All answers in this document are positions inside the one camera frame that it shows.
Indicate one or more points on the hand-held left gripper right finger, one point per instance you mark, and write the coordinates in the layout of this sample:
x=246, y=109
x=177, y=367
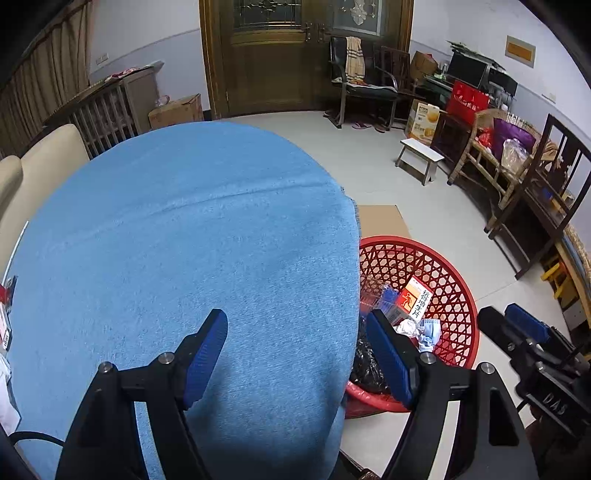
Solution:
x=392, y=360

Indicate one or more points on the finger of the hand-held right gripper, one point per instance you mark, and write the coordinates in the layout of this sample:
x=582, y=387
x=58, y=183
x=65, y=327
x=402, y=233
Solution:
x=526, y=321
x=496, y=325

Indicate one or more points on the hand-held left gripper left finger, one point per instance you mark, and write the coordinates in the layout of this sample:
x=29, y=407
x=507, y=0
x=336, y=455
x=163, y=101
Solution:
x=207, y=355

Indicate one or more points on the black silver foil bag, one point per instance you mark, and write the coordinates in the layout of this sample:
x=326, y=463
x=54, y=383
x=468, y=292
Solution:
x=364, y=364

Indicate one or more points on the white tissue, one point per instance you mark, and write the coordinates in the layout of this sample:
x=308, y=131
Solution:
x=408, y=327

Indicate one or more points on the light blue face mask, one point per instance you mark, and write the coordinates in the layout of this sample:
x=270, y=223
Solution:
x=427, y=334

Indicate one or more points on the red plastic basket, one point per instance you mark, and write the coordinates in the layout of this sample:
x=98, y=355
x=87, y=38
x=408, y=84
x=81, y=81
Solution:
x=369, y=404

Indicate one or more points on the blue medicine box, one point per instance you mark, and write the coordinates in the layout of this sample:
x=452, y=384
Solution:
x=392, y=302

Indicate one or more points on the orange white medicine box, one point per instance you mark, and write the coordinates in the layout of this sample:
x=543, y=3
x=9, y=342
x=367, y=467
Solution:
x=413, y=300

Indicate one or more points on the yellow plastic toy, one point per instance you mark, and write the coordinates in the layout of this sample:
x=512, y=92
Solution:
x=556, y=277

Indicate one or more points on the tall dark wooden chair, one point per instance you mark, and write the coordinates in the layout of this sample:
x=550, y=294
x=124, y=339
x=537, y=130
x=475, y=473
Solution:
x=542, y=207

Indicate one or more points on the blue tablecloth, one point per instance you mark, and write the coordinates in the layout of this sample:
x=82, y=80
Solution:
x=184, y=221

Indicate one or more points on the flat cardboard sheet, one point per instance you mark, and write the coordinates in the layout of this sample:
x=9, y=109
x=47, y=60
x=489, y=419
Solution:
x=383, y=221

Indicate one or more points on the clear plastic bag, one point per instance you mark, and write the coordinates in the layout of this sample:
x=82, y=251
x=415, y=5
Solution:
x=515, y=154

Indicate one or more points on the rattan chair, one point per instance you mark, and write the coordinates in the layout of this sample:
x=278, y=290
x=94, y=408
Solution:
x=475, y=152

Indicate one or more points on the purple cushion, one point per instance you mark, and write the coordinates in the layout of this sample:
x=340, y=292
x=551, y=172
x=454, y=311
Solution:
x=508, y=134

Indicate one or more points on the white metal stool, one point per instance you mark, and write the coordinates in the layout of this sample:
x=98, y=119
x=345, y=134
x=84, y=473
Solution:
x=422, y=150

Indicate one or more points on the dark wooden side table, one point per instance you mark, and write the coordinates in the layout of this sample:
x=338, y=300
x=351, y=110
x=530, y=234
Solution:
x=450, y=134

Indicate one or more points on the white paper sheet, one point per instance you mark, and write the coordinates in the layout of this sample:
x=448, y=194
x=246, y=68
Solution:
x=7, y=397

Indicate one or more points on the red packet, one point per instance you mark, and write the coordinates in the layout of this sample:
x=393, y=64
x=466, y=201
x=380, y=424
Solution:
x=7, y=290

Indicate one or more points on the yellow white carton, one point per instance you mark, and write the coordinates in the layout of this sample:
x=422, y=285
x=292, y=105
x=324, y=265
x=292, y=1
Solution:
x=422, y=122

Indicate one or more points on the red gift bag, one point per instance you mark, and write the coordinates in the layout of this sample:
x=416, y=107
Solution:
x=468, y=101

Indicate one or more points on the small black monitor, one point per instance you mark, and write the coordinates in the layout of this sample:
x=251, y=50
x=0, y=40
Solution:
x=503, y=83

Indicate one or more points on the cream leather sofa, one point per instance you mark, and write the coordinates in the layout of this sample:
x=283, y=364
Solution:
x=46, y=157

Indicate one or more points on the wooden slatted crib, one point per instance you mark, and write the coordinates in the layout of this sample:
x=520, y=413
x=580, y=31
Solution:
x=101, y=120

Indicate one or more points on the grey wooden cabinet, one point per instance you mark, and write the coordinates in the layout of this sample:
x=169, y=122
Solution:
x=143, y=97

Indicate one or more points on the black metal chair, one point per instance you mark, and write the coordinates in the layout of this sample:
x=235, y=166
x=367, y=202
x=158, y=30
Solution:
x=369, y=90

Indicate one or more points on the small brown cardboard box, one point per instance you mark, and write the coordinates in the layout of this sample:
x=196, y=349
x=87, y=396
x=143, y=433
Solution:
x=422, y=67

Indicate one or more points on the dark wooden armchair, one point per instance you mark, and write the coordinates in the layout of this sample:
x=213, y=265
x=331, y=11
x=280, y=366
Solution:
x=392, y=60

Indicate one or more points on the wooden double door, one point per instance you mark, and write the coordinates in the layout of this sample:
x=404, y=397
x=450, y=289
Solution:
x=268, y=69

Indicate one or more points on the beige curtain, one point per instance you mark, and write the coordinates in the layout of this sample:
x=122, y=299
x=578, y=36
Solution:
x=46, y=69

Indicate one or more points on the yellow wall plaque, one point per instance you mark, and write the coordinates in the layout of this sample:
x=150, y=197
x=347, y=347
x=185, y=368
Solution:
x=519, y=50

